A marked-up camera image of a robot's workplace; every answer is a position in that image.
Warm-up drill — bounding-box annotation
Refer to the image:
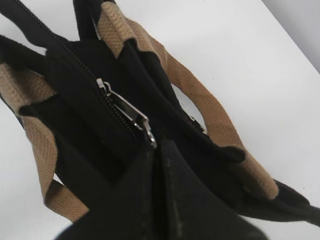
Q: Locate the black canvas tote bag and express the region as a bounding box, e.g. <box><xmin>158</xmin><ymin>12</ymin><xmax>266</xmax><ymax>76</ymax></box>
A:
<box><xmin>0</xmin><ymin>0</ymin><xmax>320</xmax><ymax>240</ymax></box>

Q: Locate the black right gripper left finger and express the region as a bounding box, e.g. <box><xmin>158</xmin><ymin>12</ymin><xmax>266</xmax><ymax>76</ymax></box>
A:
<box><xmin>57</xmin><ymin>143</ymin><xmax>161</xmax><ymax>240</ymax></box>

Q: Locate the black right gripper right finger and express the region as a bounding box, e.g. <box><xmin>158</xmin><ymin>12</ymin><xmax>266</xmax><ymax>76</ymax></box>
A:
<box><xmin>159</xmin><ymin>139</ymin><xmax>265</xmax><ymax>240</ymax></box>

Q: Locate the tan rear bag handle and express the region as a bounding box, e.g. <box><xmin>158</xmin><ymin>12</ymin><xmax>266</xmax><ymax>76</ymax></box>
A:
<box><xmin>0</xmin><ymin>63</ymin><xmax>89</xmax><ymax>222</ymax></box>

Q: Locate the tan bag handle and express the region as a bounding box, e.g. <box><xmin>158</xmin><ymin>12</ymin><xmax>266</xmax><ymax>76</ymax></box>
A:
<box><xmin>0</xmin><ymin>63</ymin><xmax>89</xmax><ymax>222</ymax></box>
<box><xmin>97</xmin><ymin>1</ymin><xmax>280</xmax><ymax>200</ymax></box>

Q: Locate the silver zipper pull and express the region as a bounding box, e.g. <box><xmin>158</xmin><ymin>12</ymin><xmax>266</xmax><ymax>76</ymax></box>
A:
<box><xmin>96</xmin><ymin>78</ymin><xmax>157</xmax><ymax>149</ymax></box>

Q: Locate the tan front bag handle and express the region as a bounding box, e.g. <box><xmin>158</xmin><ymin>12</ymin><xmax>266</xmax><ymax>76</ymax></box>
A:
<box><xmin>97</xmin><ymin>1</ymin><xmax>280</xmax><ymax>200</ymax></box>

